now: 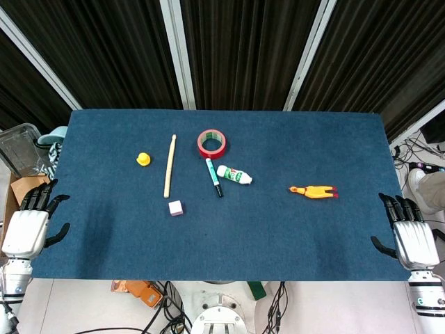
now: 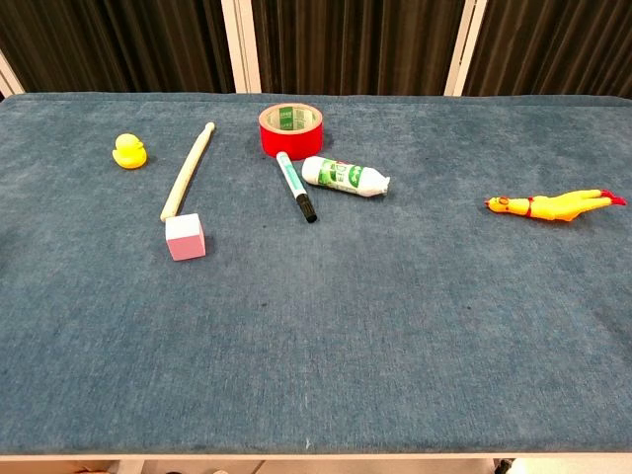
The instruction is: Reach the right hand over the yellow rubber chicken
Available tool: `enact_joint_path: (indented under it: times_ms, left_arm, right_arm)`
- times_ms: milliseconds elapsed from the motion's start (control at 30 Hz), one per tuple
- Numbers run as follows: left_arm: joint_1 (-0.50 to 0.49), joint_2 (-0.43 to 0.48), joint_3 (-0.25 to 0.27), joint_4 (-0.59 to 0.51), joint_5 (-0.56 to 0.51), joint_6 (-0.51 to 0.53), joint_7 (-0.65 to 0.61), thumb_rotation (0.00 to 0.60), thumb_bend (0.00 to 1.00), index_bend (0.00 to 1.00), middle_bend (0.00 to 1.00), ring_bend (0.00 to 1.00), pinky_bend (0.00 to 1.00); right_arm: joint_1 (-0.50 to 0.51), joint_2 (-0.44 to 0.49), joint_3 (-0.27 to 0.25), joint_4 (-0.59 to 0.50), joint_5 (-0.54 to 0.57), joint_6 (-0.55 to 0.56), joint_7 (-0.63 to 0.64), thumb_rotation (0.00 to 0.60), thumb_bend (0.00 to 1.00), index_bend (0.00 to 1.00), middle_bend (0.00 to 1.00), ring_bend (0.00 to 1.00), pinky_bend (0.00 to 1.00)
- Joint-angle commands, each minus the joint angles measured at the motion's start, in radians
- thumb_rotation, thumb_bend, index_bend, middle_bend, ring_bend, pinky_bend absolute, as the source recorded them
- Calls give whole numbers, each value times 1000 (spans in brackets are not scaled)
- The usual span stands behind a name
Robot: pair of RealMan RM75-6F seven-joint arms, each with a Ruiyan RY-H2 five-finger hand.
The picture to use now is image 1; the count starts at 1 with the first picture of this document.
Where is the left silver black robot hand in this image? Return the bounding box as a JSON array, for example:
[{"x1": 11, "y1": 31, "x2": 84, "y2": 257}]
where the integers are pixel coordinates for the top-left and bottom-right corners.
[{"x1": 1, "y1": 179, "x2": 71, "y2": 260}]

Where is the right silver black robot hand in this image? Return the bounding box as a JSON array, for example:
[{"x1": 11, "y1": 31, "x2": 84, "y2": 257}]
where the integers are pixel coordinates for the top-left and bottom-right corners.
[{"x1": 370, "y1": 192, "x2": 440, "y2": 271}]

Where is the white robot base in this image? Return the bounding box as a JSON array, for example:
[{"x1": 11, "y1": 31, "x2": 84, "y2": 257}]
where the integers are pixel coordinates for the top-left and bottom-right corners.
[{"x1": 173, "y1": 280, "x2": 268, "y2": 334}]

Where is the yellow rubber chicken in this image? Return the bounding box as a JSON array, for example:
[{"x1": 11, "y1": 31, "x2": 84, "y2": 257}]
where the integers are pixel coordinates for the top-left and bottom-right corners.
[{"x1": 288, "y1": 185, "x2": 339, "y2": 200}]

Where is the cardboard box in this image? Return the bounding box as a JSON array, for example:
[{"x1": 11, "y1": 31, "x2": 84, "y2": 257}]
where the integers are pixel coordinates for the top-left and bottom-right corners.
[{"x1": 0, "y1": 173, "x2": 51, "y2": 257}]

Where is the white sneaker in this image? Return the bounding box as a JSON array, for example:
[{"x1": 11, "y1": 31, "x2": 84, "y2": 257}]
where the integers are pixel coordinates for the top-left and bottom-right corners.
[{"x1": 407, "y1": 168, "x2": 439, "y2": 215}]

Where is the beige trouser leg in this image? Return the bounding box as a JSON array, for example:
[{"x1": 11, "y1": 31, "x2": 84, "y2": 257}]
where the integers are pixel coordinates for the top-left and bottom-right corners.
[{"x1": 416, "y1": 171, "x2": 445, "y2": 212}]

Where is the black power strip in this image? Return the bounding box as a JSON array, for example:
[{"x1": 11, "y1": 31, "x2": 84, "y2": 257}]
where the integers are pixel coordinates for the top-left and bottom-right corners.
[{"x1": 408, "y1": 161, "x2": 445, "y2": 174}]

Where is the black white patterned cloth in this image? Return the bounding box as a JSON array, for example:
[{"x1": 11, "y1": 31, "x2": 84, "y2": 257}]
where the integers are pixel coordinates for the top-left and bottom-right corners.
[{"x1": 33, "y1": 138, "x2": 64, "y2": 180}]

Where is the clear plastic bin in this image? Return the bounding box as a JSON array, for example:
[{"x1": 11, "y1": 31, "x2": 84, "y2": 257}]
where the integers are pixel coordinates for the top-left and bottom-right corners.
[{"x1": 0, "y1": 123, "x2": 53, "y2": 178}]

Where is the teal cap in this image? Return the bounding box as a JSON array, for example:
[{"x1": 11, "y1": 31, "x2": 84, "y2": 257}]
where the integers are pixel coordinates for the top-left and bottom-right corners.
[{"x1": 37, "y1": 126, "x2": 69, "y2": 146}]

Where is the orange device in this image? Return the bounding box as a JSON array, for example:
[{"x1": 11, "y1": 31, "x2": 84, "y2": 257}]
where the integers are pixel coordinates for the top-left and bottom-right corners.
[{"x1": 111, "y1": 280, "x2": 164, "y2": 310}]

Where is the wooden drumstick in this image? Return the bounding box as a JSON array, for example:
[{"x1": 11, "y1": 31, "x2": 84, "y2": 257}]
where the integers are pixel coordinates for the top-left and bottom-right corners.
[{"x1": 163, "y1": 134, "x2": 177, "y2": 199}]

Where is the green block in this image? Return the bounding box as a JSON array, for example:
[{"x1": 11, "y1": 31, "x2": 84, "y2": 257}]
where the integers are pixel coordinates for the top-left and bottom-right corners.
[{"x1": 247, "y1": 280, "x2": 267, "y2": 301}]

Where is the white glue bottle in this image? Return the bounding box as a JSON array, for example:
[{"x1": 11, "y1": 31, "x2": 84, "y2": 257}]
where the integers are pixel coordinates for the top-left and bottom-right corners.
[{"x1": 216, "y1": 164, "x2": 253, "y2": 186}]

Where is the blue table cloth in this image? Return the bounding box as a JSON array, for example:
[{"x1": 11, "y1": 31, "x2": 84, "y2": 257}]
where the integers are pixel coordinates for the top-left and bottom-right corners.
[{"x1": 30, "y1": 109, "x2": 412, "y2": 282}]

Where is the green white marker pen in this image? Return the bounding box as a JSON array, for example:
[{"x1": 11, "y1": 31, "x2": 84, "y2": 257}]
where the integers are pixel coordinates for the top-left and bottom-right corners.
[{"x1": 205, "y1": 157, "x2": 224, "y2": 199}]

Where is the red tape roll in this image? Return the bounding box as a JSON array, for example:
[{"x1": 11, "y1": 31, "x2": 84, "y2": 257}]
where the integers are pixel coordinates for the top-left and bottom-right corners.
[{"x1": 197, "y1": 129, "x2": 227, "y2": 161}]

